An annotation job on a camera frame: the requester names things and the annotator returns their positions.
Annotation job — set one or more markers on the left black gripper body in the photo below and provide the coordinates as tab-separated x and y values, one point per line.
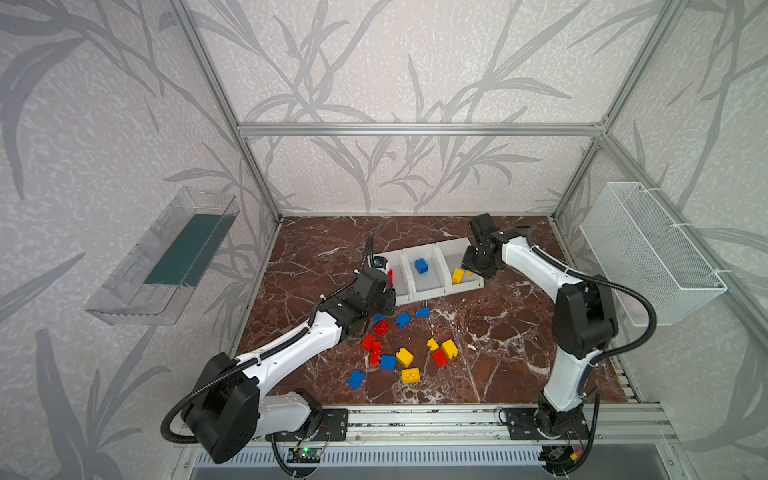
377	274

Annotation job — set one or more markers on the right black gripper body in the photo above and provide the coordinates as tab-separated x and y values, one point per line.
474	264

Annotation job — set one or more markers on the red lego stack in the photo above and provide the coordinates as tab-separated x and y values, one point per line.
374	350

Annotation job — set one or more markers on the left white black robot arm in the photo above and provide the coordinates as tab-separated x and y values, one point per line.
232	401

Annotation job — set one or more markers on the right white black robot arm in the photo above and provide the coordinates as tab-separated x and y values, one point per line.
584	321

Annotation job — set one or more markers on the left white sorting bin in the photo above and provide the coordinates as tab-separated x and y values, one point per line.
403	281

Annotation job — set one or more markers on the white sorting bin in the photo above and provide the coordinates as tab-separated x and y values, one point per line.
427	286
403	281
450	254

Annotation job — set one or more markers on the right white sorting bin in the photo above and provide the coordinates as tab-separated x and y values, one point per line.
450	254

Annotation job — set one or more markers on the middle white sorting bin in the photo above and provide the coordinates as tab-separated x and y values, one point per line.
427	286

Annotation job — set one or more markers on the yellow lego front flat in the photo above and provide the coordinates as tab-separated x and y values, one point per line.
410	376

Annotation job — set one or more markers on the left controller board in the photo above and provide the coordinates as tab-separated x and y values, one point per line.
304	455

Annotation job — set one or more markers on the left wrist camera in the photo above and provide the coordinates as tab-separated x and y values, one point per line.
380	262

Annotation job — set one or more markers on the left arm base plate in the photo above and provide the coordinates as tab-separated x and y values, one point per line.
328	424

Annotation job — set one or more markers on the white wire mesh basket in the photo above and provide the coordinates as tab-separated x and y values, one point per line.
639	245

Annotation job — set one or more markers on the aluminium front rail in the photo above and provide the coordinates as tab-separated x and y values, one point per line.
478	424

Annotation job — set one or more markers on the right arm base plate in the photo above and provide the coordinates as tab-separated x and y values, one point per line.
529	423

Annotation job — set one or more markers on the clear plastic wall tray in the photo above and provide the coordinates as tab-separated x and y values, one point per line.
155	281

